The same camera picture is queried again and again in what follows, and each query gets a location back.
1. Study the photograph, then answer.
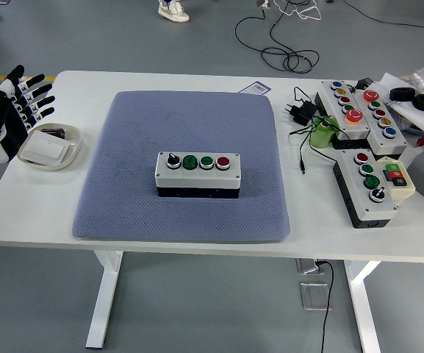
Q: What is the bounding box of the white paper sheet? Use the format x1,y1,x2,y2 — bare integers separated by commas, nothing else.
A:
379,72,424,132

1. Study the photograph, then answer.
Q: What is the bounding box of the white wall switch plate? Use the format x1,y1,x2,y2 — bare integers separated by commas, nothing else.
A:
26,131,71,162

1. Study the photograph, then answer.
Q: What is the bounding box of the black cable under table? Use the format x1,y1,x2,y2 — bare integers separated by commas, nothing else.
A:
316,260,336,353

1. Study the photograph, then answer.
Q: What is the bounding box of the grey four-button control box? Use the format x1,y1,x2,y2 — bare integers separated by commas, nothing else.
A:
154,151,242,199

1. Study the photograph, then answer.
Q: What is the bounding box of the long black floor cable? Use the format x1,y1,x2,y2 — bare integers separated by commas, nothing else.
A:
343,0,424,27

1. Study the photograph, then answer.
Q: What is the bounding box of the person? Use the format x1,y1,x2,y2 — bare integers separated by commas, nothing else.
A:
156,0,191,24

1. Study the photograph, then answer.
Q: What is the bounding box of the blue-grey textured mat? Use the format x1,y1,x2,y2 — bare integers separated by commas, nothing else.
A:
72,90,291,243

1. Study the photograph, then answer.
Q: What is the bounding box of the dark red small item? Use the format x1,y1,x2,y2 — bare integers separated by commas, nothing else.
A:
39,127,66,140

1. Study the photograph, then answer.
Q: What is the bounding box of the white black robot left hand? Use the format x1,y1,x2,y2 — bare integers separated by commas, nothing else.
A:
0,65,57,174

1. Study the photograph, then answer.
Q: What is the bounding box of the black looped floor cable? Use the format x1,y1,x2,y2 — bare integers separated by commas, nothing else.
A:
234,0,321,75

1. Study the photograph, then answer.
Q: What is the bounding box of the white floor cable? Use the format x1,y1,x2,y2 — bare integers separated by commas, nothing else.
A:
272,0,323,21

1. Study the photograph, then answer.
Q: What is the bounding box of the purple white label card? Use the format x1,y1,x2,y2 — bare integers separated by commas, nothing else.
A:
240,80,271,95

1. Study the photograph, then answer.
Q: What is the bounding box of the grey four-button box with selector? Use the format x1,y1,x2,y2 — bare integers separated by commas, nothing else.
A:
331,149,399,229

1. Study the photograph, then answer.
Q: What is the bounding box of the white shallow dish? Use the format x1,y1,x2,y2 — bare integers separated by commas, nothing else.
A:
15,123,84,172

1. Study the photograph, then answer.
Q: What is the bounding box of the grey five-button box, wide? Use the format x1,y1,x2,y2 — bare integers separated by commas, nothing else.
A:
351,88,408,156

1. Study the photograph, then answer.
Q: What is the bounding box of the green cylinder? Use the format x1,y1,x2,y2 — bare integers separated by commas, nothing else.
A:
309,115,340,150

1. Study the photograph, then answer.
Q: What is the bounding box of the black power adapter with cord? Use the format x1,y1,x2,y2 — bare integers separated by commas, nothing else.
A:
283,86,341,176

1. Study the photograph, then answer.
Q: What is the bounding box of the beige red-green switch box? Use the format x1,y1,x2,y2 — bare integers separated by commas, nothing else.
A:
376,156,417,206

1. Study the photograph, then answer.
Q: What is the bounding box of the white table leg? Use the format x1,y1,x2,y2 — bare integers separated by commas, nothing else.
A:
343,260,384,353
85,252,124,349

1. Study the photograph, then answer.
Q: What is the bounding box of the small black connector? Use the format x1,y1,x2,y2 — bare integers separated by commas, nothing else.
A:
354,76,374,91

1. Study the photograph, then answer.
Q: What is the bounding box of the grey five-button box, narrow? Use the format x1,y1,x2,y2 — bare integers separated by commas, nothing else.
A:
313,79,371,141

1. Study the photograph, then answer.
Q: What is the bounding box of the metal floor socket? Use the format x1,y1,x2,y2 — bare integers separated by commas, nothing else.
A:
295,258,325,275

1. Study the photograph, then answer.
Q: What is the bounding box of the metal floor box lid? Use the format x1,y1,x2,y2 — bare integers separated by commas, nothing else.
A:
299,281,332,312

